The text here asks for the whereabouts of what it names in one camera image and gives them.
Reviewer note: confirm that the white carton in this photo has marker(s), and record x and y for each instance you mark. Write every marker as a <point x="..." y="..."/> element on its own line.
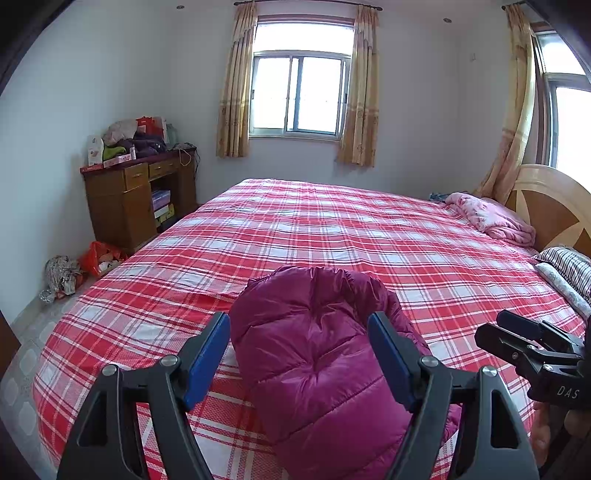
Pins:
<point x="94" y="151"/>

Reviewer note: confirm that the striped pillow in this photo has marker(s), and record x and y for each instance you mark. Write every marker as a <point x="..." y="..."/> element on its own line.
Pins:
<point x="568" y="265"/>

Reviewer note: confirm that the bed with red plaid sheet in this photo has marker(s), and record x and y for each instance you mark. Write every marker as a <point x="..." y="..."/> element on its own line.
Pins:
<point x="300" y="221"/>

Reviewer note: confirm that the person's right hand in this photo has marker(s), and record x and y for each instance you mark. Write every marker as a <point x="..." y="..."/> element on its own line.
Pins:
<point x="547" y="429"/>

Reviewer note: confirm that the pile of purple clothes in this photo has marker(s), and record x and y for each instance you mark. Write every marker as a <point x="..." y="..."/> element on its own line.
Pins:
<point x="147" y="144"/>

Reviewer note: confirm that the beige plastic bag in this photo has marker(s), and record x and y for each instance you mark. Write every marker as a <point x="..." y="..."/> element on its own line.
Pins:
<point x="119" y="133"/>

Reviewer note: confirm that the sliding window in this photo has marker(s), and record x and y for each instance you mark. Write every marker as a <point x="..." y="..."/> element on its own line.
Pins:
<point x="300" y="92"/>

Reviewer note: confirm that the magenta puffer jacket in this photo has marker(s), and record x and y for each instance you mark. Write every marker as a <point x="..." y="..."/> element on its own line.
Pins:
<point x="314" y="346"/>

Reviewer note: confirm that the pink floral blanket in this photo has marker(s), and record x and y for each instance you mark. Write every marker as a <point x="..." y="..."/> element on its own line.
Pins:
<point x="494" y="217"/>

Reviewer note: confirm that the grey patterned bag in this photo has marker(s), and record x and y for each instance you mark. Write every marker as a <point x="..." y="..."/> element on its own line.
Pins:
<point x="60" y="277"/>

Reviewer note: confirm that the black curtain rod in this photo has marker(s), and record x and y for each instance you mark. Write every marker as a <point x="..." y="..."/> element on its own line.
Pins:
<point x="304" y="3"/>

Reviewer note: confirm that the green cloth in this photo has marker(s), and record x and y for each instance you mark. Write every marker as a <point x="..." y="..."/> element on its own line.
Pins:
<point x="113" y="152"/>

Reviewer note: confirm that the pink flat box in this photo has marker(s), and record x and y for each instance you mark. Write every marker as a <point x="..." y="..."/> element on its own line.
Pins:
<point x="116" y="160"/>

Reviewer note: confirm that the red plastic bag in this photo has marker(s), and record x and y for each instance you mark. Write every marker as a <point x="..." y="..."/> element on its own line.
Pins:
<point x="97" y="256"/>

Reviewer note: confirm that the wooden headboard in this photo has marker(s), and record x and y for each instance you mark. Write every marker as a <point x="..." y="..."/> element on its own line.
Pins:
<point x="549" y="207"/>

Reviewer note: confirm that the blue cloth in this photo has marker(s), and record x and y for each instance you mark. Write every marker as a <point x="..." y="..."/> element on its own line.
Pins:
<point x="438" y="197"/>

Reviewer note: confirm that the large side window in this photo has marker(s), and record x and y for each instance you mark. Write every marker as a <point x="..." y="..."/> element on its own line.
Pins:
<point x="568" y="115"/>

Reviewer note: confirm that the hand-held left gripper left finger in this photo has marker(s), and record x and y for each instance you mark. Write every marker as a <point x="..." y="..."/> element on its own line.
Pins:
<point x="207" y="360"/>

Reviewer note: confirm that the beige floral curtain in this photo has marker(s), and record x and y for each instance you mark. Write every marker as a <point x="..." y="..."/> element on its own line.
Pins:
<point x="517" y="115"/>
<point x="235" y="92"/>
<point x="362" y="92"/>

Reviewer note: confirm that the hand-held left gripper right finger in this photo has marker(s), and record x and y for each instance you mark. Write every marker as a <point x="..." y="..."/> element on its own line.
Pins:
<point x="392" y="364"/>

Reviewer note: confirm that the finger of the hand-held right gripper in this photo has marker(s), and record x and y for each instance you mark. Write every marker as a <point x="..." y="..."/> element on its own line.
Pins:
<point x="508" y="346"/>
<point x="521" y="323"/>

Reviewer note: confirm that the stack of boxes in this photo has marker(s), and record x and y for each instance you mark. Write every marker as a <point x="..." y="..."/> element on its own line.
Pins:
<point x="162" y="207"/>

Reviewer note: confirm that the pale green container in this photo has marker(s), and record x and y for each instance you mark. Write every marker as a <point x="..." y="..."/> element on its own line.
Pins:
<point x="171" y="134"/>

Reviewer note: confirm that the red paper bag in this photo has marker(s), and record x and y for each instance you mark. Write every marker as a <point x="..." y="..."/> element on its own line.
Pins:
<point x="150" y="125"/>

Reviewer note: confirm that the brown wooden desk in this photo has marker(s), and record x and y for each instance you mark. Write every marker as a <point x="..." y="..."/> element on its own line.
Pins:
<point x="115" y="217"/>

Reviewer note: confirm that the grey floral pillow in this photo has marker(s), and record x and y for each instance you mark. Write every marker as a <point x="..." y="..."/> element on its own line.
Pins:
<point x="563" y="286"/>

